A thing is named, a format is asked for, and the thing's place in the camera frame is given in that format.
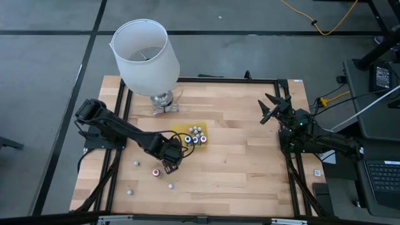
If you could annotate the black front crossbar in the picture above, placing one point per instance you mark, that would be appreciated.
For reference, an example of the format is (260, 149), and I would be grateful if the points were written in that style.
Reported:
(62, 218)

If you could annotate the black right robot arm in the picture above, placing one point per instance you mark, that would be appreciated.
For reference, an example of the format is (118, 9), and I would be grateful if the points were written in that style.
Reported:
(328, 140)

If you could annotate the dark grey operator desk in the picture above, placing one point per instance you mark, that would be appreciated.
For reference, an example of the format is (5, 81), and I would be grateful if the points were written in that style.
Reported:
(347, 200)

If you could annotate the black laptop keyboard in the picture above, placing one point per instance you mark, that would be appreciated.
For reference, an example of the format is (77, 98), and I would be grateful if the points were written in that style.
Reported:
(384, 181)

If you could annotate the black floor stand foot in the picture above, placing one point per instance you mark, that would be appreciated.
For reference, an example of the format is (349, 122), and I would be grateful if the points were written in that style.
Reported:
(9, 143)

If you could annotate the red-tipped battery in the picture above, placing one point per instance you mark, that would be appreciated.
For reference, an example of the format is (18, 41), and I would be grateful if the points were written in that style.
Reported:
(156, 172)

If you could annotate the red food coloring bottle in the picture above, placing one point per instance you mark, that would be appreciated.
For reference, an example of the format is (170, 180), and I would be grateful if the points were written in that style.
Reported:
(203, 139)

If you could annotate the black power adapter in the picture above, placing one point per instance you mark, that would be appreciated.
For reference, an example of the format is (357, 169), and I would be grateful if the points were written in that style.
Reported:
(382, 78)

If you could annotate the white paper sheet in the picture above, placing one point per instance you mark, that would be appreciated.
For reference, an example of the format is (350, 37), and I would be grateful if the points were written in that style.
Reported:
(328, 157)

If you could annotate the small white code tag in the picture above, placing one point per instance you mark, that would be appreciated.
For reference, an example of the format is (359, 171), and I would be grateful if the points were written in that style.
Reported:
(317, 172)

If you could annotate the black side desk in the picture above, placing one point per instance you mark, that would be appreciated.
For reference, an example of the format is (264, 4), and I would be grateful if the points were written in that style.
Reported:
(375, 125)

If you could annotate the person's shoe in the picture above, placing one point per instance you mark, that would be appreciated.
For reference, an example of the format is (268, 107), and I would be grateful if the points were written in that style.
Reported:
(379, 39)

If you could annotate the black wall plug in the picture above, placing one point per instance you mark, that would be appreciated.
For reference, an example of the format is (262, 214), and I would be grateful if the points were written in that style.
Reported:
(340, 79)

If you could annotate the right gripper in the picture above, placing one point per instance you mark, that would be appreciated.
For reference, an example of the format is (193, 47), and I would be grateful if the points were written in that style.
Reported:
(283, 107)

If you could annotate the black diagonal pole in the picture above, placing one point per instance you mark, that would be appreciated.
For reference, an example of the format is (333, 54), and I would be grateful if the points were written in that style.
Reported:
(375, 53)

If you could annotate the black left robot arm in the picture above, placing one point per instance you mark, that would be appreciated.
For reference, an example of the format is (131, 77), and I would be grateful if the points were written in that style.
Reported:
(125, 129)

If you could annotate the blue food coloring bottle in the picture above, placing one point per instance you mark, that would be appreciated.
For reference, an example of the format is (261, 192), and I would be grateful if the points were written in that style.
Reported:
(187, 139)

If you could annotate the flat black pad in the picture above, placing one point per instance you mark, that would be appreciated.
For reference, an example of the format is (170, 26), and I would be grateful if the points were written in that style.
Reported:
(323, 195)

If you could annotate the silver lamp white shade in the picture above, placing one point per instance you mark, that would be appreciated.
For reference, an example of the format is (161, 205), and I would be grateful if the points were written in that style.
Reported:
(147, 75)

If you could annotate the large food coloring bottle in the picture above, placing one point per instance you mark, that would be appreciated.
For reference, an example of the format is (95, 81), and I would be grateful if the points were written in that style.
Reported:
(195, 140)

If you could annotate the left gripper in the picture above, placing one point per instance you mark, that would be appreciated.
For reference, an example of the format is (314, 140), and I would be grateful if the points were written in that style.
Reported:
(172, 152)

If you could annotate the yellow plastic bin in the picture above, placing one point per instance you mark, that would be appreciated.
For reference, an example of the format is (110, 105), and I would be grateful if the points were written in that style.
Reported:
(179, 129)

